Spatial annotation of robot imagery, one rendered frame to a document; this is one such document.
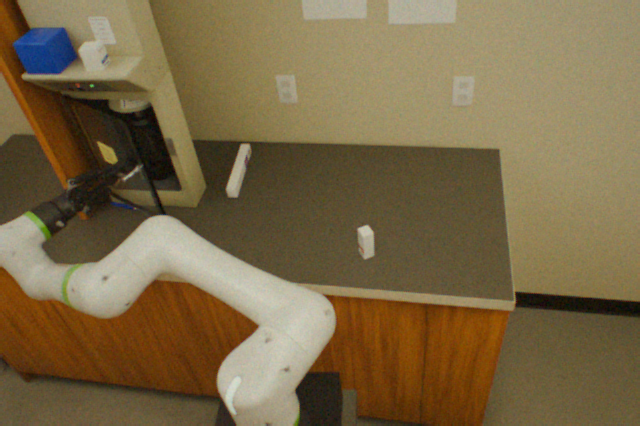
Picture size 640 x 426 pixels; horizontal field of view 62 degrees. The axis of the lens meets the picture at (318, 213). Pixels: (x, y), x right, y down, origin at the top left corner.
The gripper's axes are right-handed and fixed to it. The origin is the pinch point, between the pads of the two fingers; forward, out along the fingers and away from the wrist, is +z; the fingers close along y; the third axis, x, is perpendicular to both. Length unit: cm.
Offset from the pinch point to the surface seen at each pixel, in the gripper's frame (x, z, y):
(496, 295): -109, 35, -26
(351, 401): -92, -13, -26
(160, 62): -4.4, 25.0, 25.4
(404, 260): -81, 34, -26
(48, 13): 14.3, 8.5, 43.4
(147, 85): -8.9, 15.5, 23.9
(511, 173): -89, 104, -40
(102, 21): 0.5, 14.9, 41.0
